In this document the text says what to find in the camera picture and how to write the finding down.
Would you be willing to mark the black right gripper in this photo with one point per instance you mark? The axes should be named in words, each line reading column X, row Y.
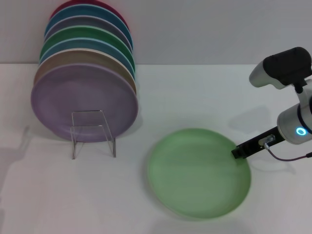
column 256, row 145

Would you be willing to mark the light green plate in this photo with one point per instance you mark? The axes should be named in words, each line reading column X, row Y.
column 197, row 175

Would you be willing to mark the clear acrylic plate rack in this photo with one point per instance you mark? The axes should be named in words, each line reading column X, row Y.
column 92, row 118

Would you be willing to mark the lavender plate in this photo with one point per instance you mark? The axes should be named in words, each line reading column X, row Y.
column 83, row 92

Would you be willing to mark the red plate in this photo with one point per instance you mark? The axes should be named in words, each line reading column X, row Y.
column 117, row 11

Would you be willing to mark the beige plate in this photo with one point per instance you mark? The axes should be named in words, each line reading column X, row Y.
column 73, row 57

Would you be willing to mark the teal blue plate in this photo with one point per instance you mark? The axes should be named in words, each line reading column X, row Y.
column 80, row 44

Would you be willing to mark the dark green plate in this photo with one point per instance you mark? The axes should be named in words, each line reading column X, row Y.
column 80, row 33

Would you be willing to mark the grey purple plate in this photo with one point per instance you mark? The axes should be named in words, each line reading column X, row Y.
column 80, row 22

